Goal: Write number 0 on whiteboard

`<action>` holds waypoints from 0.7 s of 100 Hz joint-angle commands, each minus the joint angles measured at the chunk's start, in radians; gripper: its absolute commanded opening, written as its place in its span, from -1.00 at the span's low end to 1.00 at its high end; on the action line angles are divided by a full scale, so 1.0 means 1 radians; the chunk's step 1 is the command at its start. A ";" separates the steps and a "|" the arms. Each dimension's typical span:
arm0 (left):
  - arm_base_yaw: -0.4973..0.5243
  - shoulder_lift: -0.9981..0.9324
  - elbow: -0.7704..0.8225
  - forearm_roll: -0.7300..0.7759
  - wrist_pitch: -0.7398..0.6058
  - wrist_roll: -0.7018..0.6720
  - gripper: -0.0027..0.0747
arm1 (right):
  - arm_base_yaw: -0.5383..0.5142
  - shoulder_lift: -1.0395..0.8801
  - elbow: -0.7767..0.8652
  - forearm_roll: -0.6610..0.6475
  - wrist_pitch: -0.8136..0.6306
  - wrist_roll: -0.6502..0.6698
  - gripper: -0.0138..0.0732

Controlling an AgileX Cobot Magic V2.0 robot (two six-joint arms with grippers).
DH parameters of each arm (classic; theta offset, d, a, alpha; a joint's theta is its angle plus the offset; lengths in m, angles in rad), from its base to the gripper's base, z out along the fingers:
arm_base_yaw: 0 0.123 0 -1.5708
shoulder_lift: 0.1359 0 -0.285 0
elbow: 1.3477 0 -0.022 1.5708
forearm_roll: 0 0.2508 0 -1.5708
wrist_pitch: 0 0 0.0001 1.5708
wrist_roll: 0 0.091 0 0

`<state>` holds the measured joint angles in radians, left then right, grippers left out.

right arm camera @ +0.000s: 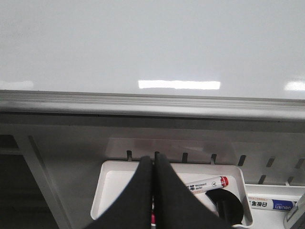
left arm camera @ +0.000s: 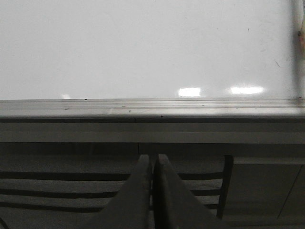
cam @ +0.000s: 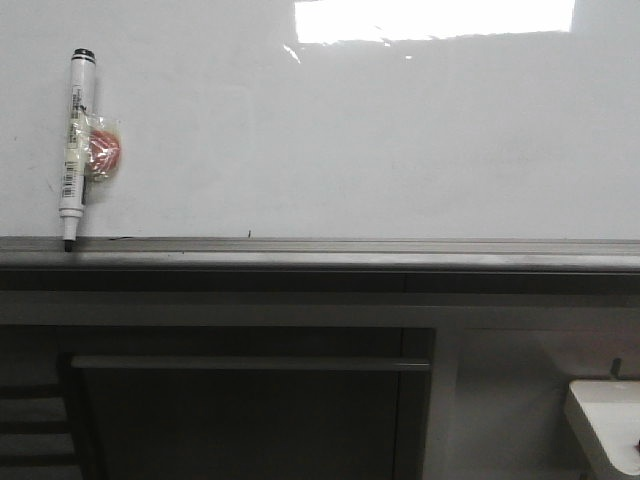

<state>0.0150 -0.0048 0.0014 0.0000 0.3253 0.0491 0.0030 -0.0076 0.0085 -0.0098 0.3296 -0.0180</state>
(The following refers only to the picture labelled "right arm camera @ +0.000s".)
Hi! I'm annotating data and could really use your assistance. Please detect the red capped whiteboard marker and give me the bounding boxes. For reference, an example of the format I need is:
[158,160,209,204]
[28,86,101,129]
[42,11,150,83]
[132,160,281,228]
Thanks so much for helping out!
[185,176,229,194]

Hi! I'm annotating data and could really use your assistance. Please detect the black round magnet holder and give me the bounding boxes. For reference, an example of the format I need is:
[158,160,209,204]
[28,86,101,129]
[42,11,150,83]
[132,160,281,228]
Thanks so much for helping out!
[205,188,244,225]

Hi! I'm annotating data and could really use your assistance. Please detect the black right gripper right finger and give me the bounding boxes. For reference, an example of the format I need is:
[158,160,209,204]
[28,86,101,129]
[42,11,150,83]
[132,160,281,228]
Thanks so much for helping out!
[154,153,231,229]

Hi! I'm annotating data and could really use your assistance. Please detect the blue labelled whiteboard marker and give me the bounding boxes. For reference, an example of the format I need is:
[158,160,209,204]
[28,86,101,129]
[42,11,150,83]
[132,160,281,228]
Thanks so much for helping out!
[248,197,296,211]

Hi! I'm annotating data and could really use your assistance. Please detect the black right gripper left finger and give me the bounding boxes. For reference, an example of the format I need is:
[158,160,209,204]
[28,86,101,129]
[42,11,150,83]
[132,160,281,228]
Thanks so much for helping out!
[86,156,153,229]

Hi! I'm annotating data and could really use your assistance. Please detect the white whiteboard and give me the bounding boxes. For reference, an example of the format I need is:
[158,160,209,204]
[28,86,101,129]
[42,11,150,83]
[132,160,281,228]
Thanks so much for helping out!
[0,0,305,121]

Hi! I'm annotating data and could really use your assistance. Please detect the white pegboard panel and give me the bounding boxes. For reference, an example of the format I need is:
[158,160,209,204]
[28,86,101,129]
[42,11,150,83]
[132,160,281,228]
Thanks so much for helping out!
[14,122,305,229]

